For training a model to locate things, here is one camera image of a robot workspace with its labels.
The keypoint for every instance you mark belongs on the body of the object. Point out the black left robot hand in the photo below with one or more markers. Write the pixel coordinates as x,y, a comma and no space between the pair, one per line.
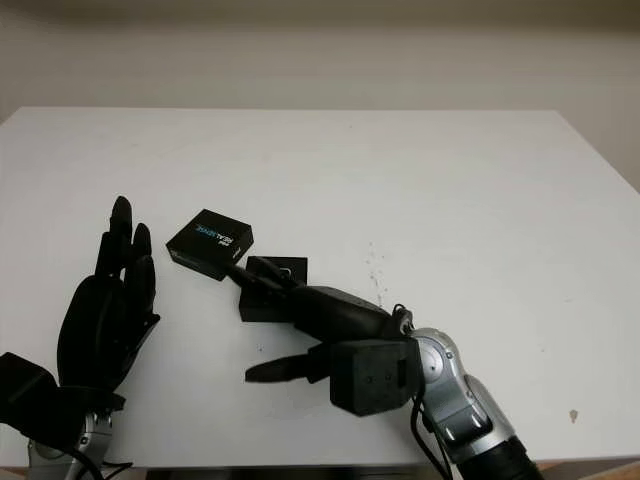
100,330

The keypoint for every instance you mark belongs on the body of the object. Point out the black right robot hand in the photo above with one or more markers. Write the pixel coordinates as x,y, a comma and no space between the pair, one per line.
335,315

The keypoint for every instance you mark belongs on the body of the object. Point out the black RealSense box lid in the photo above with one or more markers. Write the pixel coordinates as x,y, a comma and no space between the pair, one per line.
210,242

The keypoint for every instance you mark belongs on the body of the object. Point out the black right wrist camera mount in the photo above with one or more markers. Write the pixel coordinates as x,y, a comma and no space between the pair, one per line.
370,375

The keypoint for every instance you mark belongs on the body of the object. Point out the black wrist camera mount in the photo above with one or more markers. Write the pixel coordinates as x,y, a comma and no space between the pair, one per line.
22,395
370,375

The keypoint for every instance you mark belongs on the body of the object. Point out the black camera box base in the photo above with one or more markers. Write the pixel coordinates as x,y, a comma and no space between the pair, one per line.
255,310

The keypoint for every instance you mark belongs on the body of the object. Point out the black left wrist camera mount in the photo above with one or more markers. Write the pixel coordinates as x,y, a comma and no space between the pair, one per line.
22,395

